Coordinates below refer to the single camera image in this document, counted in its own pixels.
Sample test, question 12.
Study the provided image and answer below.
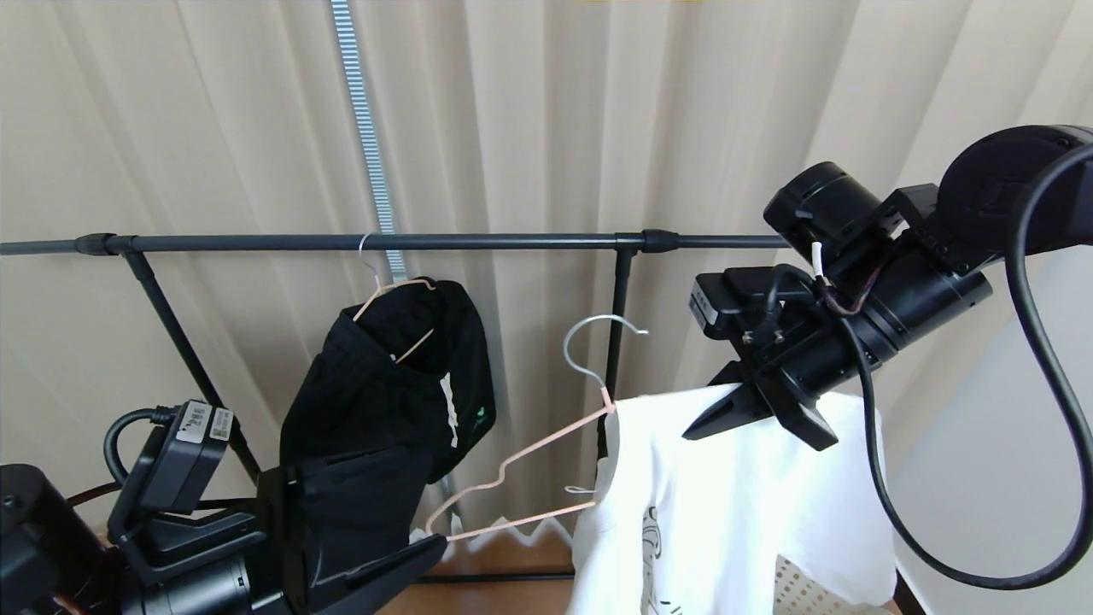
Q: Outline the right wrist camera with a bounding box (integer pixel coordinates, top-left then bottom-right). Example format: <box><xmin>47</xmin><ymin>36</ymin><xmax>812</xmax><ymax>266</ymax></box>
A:
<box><xmin>690</xmin><ymin>264</ymin><xmax>822</xmax><ymax>348</ymax></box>

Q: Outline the window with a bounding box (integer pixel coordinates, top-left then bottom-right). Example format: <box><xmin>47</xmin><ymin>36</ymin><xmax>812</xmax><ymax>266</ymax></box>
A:
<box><xmin>330</xmin><ymin>0</ymin><xmax>409</xmax><ymax>284</ymax></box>

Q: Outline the pink clothes hanger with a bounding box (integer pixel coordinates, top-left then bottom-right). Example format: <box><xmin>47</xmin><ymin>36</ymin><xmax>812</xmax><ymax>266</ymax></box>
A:
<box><xmin>353</xmin><ymin>232</ymin><xmax>438</xmax><ymax>365</ymax></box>
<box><xmin>424</xmin><ymin>314</ymin><xmax>651</xmax><ymax>543</ymax></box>

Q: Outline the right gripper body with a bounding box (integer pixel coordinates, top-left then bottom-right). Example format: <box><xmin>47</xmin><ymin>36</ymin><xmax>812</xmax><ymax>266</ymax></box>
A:
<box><xmin>739</xmin><ymin>329</ymin><xmax>874</xmax><ymax>453</ymax></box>

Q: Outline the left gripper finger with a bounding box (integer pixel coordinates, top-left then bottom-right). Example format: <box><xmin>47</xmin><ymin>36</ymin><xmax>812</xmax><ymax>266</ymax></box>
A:
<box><xmin>299</xmin><ymin>447</ymin><xmax>433</xmax><ymax>575</ymax></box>
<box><xmin>310</xmin><ymin>536</ymin><xmax>450</xmax><ymax>612</ymax></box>

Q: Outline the white garment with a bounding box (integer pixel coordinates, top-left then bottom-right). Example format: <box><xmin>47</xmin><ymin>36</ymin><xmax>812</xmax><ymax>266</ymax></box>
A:
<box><xmin>569</xmin><ymin>384</ymin><xmax>899</xmax><ymax>615</ymax></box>

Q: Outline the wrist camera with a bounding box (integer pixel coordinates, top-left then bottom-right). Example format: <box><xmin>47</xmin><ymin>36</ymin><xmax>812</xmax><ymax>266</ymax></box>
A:
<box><xmin>690</xmin><ymin>264</ymin><xmax>822</xmax><ymax>348</ymax></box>
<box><xmin>107</xmin><ymin>400</ymin><xmax>236</xmax><ymax>558</ymax></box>

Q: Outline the white curtain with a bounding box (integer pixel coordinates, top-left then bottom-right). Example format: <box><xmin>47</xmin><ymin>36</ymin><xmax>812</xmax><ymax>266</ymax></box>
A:
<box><xmin>363</xmin><ymin>0</ymin><xmax>1093</xmax><ymax>548</ymax></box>
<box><xmin>0</xmin><ymin>0</ymin><xmax>402</xmax><ymax>522</ymax></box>

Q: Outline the black cable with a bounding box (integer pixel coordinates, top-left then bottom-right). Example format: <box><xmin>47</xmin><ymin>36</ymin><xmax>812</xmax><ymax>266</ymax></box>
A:
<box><xmin>841</xmin><ymin>143</ymin><xmax>1093</xmax><ymax>593</ymax></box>
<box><xmin>102</xmin><ymin>407</ymin><xmax>178</xmax><ymax>485</ymax></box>

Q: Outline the black clothes rack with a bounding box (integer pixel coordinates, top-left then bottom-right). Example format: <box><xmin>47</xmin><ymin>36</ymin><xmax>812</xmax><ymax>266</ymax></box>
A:
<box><xmin>0</xmin><ymin>228</ymin><xmax>792</xmax><ymax>590</ymax></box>

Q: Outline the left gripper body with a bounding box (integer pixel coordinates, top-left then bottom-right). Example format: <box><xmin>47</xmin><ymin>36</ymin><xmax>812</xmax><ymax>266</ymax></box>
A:
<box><xmin>120</xmin><ymin>466</ymin><xmax>317</xmax><ymax>615</ymax></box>

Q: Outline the white laundry basket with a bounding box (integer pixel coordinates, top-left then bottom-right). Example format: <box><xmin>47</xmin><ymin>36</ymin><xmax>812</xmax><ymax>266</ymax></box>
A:
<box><xmin>773</xmin><ymin>555</ymin><xmax>899</xmax><ymax>615</ymax></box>

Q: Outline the black garment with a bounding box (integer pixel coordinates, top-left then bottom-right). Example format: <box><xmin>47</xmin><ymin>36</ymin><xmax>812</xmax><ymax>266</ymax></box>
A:
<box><xmin>279</xmin><ymin>278</ymin><xmax>498</xmax><ymax>515</ymax></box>

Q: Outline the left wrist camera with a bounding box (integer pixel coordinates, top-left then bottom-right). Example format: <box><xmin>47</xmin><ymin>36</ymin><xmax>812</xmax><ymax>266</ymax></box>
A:
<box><xmin>107</xmin><ymin>400</ymin><xmax>236</xmax><ymax>558</ymax></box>

